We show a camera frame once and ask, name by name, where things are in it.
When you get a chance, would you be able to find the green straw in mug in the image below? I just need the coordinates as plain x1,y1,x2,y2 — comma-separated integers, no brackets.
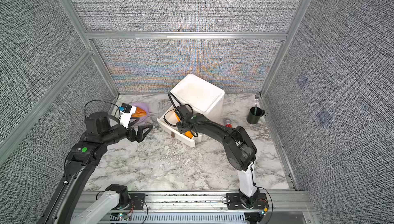
254,99,259,116

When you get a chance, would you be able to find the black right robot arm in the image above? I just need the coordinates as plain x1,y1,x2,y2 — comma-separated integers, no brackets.
175,105,259,209

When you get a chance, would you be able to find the white three-drawer storage unit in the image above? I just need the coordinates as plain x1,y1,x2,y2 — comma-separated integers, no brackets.
170,74,225,123

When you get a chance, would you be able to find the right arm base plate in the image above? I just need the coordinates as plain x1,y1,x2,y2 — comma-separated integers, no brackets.
226,192,269,210

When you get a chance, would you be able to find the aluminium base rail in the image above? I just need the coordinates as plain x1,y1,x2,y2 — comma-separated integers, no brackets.
56,191,312,224

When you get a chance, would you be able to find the orange pastry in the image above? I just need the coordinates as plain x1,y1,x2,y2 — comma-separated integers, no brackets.
132,107,147,119

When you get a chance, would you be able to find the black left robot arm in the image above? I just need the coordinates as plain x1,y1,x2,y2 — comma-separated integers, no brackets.
38,112,153,224

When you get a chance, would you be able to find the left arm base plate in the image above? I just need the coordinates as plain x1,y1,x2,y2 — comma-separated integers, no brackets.
112,193,146,211

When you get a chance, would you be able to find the black mug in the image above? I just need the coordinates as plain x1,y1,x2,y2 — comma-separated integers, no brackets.
246,106,265,125

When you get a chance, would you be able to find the purple plate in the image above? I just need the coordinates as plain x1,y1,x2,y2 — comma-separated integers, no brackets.
131,102,150,124

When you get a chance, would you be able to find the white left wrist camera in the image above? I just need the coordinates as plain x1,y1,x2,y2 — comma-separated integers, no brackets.
120,103,136,129

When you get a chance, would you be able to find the orange microphone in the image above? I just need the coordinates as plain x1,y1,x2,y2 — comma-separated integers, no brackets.
174,113,194,139

